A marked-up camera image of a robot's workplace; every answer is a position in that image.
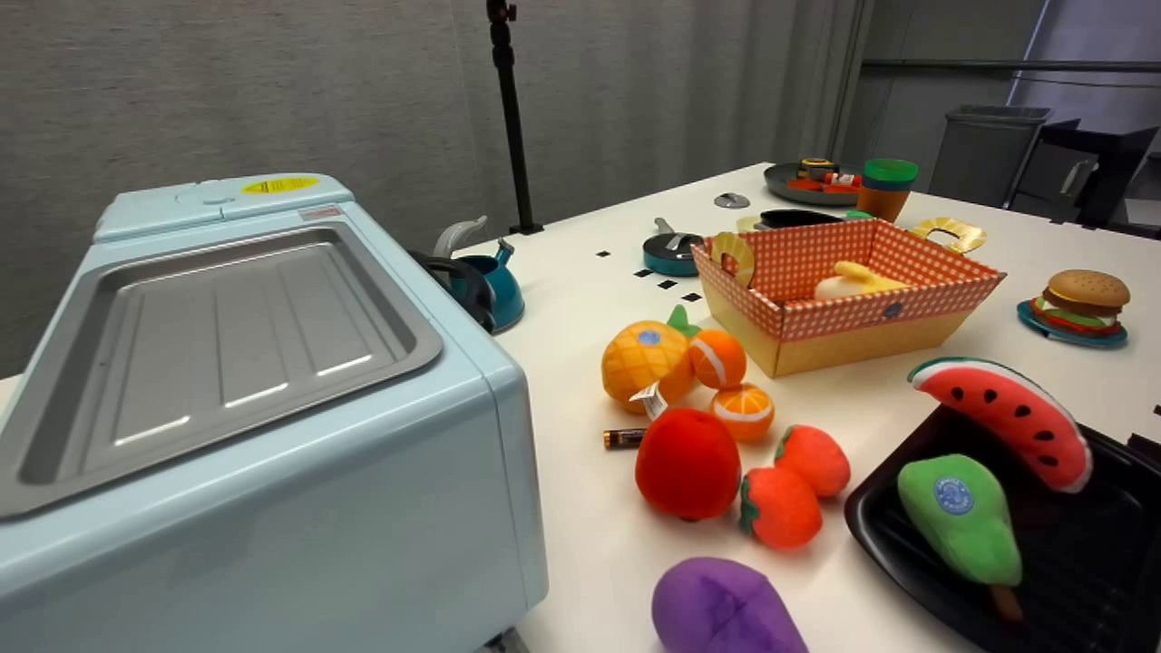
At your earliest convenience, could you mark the yellow banana plush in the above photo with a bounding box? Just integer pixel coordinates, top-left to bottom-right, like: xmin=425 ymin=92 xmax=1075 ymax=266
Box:
xmin=809 ymin=258 xmax=916 ymax=308

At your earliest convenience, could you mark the grey curtain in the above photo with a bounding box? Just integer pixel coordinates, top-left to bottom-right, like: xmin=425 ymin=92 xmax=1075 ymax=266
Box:
xmin=0 ymin=0 xmax=876 ymax=376

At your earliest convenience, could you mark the teal toy kettle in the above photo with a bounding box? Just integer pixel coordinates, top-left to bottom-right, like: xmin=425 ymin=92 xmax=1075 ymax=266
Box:
xmin=413 ymin=215 xmax=531 ymax=337

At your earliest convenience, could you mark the red strawberry plush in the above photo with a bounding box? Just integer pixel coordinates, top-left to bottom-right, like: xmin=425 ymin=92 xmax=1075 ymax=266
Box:
xmin=771 ymin=420 xmax=856 ymax=503
xmin=736 ymin=463 xmax=827 ymax=555

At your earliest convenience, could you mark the black camera stand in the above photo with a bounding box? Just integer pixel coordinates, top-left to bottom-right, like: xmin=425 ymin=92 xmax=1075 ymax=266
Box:
xmin=484 ymin=0 xmax=544 ymax=240

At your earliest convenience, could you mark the orange pineapple plush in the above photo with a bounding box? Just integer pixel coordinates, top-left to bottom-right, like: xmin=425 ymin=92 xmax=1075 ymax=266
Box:
xmin=600 ymin=301 xmax=708 ymax=416

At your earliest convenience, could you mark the light blue toy oven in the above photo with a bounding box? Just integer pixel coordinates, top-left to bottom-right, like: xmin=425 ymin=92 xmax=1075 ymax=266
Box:
xmin=0 ymin=169 xmax=552 ymax=653

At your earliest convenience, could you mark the green pear plush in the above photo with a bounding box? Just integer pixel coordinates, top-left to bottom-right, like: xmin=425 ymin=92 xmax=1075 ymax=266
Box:
xmin=892 ymin=451 xmax=1026 ymax=627

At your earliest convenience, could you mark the orange fruit plush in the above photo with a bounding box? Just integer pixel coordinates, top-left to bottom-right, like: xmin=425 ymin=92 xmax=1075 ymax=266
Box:
xmin=686 ymin=328 xmax=750 ymax=396

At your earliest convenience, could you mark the green lidded toy jar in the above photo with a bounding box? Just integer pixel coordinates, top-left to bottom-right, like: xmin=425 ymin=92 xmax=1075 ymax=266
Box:
xmin=856 ymin=156 xmax=925 ymax=226

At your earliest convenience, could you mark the red apple plush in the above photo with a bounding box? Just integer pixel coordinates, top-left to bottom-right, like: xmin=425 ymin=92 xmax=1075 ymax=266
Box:
xmin=632 ymin=402 xmax=744 ymax=526

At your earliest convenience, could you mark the black oven tray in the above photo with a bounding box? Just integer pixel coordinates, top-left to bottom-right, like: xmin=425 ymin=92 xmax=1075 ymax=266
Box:
xmin=841 ymin=402 xmax=1161 ymax=653

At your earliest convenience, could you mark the orange dotted cardboard box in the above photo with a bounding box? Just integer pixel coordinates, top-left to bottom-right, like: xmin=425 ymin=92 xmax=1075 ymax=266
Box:
xmin=688 ymin=217 xmax=1010 ymax=382

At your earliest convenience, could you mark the dark bowl with food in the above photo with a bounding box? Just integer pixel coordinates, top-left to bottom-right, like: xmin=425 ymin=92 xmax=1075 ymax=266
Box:
xmin=762 ymin=151 xmax=870 ymax=215

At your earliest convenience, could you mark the orange half plush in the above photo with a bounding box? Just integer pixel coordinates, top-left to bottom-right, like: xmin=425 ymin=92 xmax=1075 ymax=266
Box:
xmin=708 ymin=382 xmax=780 ymax=451

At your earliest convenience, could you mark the yellow toy cheese slice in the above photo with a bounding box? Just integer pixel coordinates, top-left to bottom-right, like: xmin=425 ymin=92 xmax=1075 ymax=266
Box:
xmin=912 ymin=215 xmax=987 ymax=258

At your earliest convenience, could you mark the dark grey bin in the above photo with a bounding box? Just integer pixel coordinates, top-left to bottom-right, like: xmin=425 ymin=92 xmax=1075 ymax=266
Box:
xmin=925 ymin=103 xmax=1054 ymax=209

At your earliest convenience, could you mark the purple eggplant plush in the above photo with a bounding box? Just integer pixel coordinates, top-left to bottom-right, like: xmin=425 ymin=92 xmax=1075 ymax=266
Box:
xmin=650 ymin=550 xmax=814 ymax=653

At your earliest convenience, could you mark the toy burger on plate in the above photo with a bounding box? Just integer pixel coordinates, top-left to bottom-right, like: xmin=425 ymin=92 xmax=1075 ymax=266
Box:
xmin=1013 ymin=266 xmax=1137 ymax=356

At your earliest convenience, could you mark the watermelon slice plush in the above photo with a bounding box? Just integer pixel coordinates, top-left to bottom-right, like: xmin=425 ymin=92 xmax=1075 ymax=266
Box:
xmin=902 ymin=351 xmax=1097 ymax=497

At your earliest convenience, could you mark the black chair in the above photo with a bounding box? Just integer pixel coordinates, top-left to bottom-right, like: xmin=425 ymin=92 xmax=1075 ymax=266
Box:
xmin=1013 ymin=116 xmax=1161 ymax=233

